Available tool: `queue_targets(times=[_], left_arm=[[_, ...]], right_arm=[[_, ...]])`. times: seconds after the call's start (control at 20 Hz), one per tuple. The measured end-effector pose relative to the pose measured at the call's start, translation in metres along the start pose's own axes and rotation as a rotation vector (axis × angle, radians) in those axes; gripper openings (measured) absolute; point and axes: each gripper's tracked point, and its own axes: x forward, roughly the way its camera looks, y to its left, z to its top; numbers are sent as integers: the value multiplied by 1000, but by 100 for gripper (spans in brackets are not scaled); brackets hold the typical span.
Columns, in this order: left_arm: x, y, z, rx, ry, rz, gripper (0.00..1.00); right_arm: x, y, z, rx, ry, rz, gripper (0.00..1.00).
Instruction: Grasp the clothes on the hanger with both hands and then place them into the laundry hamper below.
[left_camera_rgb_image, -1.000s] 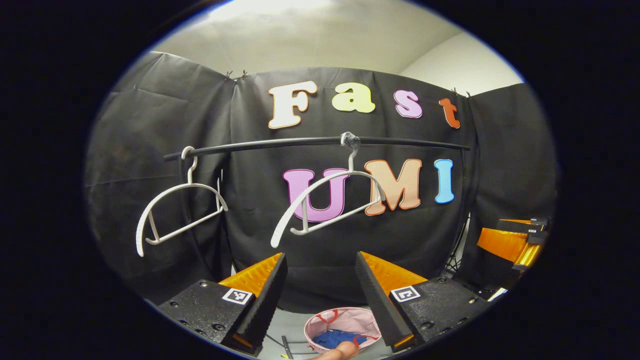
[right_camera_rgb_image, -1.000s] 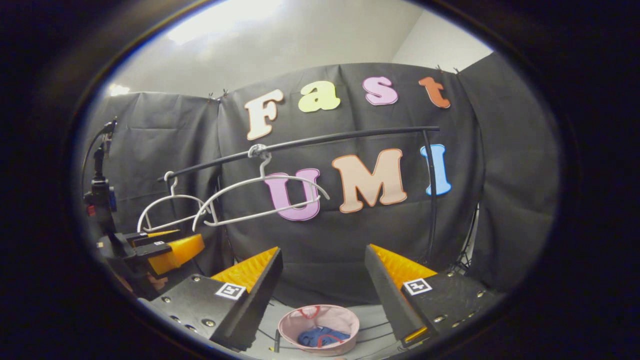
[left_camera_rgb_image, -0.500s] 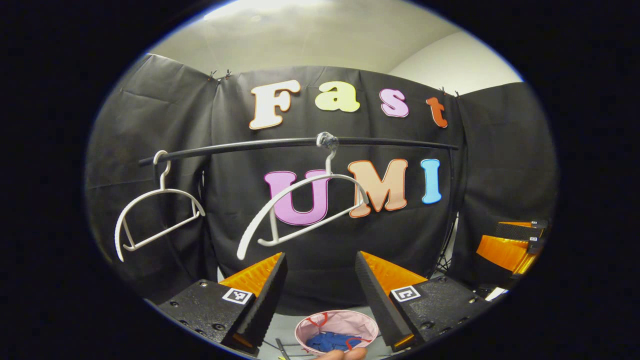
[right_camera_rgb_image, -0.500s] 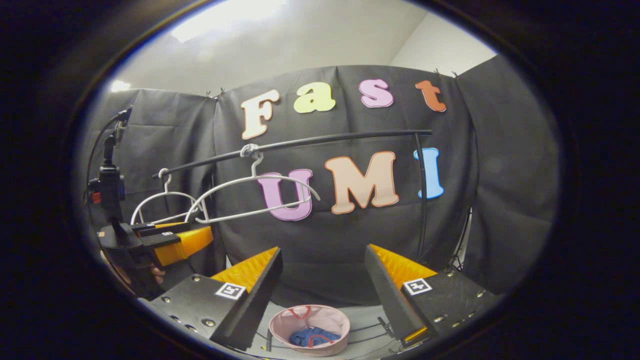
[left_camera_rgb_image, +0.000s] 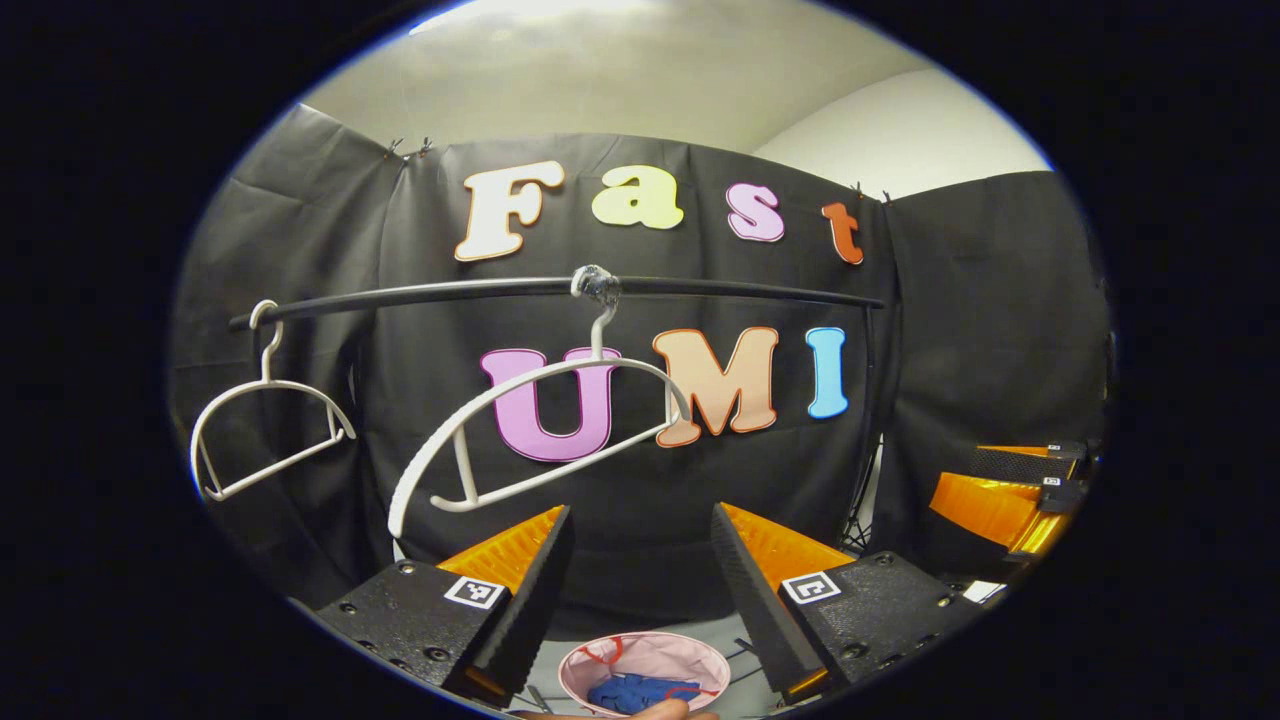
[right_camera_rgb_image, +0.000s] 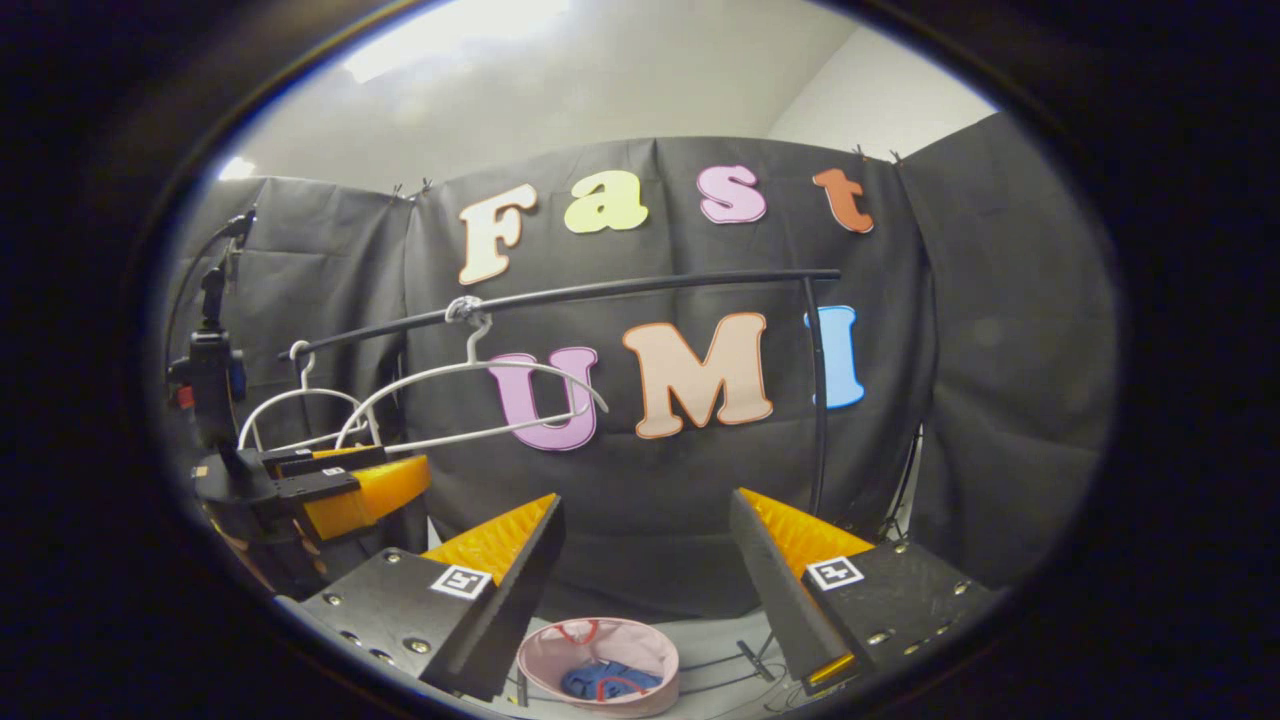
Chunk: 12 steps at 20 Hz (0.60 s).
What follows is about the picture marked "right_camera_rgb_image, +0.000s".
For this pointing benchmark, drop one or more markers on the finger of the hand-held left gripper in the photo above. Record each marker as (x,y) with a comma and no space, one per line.
(320,460)
(370,495)

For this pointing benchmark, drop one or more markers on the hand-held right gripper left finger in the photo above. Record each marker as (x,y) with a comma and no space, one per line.
(500,590)

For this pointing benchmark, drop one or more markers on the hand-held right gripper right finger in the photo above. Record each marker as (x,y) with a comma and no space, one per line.
(770,590)

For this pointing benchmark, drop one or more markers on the pink laundry hamper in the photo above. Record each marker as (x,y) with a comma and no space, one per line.
(650,645)

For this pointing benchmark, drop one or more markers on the plain white hanger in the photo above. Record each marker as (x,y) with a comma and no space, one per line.
(295,393)

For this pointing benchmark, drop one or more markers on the white hanger with taped hook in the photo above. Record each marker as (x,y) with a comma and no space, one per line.
(540,370)

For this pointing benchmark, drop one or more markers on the black clothes rack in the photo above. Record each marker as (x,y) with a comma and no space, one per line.
(650,287)

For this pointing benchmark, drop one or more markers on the clear tape wrap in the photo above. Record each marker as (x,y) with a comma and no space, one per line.
(465,308)

